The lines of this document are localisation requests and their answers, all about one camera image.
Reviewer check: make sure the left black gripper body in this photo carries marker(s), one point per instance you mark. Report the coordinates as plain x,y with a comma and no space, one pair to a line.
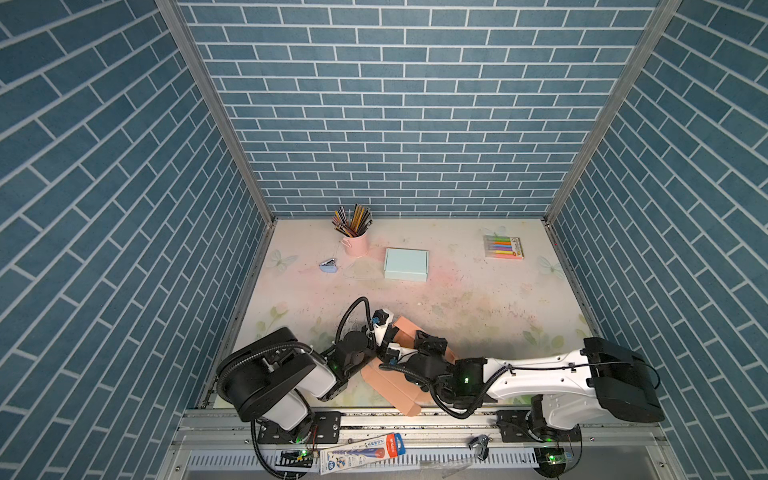
372,339

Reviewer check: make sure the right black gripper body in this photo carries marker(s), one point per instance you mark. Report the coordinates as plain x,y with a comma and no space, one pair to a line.
417,358

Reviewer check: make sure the pink paper box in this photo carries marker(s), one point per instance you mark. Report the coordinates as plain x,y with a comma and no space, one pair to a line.
406,397

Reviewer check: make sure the light blue paper box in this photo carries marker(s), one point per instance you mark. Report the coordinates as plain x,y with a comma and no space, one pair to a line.
406,264

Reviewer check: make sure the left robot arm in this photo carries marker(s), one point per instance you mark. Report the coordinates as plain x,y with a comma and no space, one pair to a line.
267,381

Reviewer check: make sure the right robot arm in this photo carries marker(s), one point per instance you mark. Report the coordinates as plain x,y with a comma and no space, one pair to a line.
600,378

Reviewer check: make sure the small metal clip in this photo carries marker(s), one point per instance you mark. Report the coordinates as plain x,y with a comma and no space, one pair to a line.
479,447

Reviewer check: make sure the pink pencil bucket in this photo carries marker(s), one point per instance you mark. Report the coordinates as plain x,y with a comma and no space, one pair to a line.
356,246

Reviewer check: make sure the red blue white package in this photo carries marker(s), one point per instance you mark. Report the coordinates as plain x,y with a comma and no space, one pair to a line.
362,453

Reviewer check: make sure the bundle of coloured pencils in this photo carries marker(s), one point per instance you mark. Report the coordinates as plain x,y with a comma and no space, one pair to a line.
352,223

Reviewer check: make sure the pack of coloured markers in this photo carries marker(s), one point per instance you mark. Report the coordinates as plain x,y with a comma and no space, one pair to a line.
503,247

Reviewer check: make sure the aluminium mounting rail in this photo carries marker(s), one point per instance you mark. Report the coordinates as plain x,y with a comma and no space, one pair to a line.
216,443

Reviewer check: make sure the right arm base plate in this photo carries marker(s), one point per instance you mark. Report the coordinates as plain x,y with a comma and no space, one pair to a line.
518,426

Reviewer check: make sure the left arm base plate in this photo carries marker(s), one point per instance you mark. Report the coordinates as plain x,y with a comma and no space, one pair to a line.
319,428

